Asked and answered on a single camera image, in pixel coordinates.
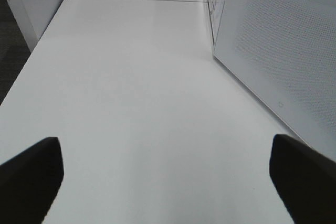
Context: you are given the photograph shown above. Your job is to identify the white microwave door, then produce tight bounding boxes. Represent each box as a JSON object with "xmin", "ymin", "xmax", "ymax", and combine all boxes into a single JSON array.
[{"xmin": 214, "ymin": 0, "xmax": 335, "ymax": 160}]

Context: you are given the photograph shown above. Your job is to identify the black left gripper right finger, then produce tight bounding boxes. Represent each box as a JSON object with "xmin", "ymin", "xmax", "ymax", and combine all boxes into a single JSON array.
[{"xmin": 269, "ymin": 134, "xmax": 335, "ymax": 223}]

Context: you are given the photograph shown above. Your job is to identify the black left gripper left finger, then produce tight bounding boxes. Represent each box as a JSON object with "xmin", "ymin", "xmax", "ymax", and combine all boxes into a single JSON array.
[{"xmin": 1, "ymin": 137, "xmax": 64, "ymax": 223}]

